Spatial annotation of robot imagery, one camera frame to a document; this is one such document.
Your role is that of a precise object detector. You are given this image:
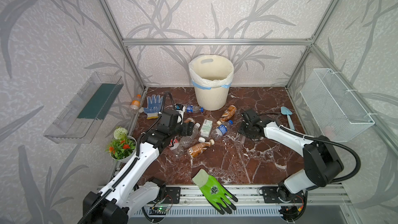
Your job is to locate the nescafe bottle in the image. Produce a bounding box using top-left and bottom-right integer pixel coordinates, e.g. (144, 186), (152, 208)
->
(184, 118), (196, 124)
(217, 105), (237, 125)
(188, 140), (215, 158)

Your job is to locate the blue cap Pepsi bottle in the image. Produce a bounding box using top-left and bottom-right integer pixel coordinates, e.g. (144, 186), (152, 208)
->
(210, 120), (233, 141)

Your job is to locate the orange cap bottle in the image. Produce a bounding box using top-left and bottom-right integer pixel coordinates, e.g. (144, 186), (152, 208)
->
(130, 94), (142, 111)

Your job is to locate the purple label bottle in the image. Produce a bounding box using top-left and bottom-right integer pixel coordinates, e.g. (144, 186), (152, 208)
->
(234, 133), (246, 145)

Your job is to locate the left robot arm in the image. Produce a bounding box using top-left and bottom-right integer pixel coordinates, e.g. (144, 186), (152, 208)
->
(79, 104), (192, 224)

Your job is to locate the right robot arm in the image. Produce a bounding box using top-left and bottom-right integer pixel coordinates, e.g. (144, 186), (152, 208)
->
(238, 109), (362, 194)

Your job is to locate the blue label bottle near bin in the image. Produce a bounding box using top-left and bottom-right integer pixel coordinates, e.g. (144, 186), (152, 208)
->
(183, 104), (204, 114)

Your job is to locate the cream plastic waste bin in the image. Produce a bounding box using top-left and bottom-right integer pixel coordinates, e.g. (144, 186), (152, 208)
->
(193, 84), (230, 111)

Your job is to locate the white bin liner bag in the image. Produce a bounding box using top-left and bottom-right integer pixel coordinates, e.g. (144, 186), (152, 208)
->
(189, 55), (234, 90)

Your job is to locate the clear unlabelled plastic bottle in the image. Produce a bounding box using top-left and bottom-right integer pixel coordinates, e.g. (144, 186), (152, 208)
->
(180, 123), (200, 149)

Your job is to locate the green label flat bottle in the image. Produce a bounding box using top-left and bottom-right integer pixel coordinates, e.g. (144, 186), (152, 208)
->
(200, 119), (213, 138)

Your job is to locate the blue dotted work glove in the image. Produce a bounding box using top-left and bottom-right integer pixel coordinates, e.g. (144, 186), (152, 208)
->
(138, 94), (163, 120)

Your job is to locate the teal garden trowel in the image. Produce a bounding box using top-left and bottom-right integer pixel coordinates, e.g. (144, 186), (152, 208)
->
(280, 106), (295, 131)

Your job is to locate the potted artificial flower plant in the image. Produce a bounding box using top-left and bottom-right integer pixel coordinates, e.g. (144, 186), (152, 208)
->
(108, 127), (137, 163)

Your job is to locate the green rubber work glove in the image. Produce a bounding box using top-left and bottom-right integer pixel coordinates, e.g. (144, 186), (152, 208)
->
(192, 169), (238, 215)

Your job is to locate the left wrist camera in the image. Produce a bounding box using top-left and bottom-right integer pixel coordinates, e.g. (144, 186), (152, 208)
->
(175, 103), (186, 123)

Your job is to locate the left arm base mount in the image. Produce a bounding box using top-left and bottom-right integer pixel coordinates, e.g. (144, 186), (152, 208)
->
(148, 177), (181, 204)

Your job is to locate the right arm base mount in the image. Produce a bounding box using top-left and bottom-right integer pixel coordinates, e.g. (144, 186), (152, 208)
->
(259, 186), (306, 204)

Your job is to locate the white wire mesh basket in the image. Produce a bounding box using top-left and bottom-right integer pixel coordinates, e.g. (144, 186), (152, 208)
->
(301, 68), (375, 143)

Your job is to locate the clear acrylic wall shelf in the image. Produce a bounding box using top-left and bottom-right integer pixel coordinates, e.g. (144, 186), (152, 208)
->
(44, 72), (124, 144)

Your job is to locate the aluminium front rail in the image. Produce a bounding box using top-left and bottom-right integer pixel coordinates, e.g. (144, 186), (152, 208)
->
(90, 184), (350, 207)

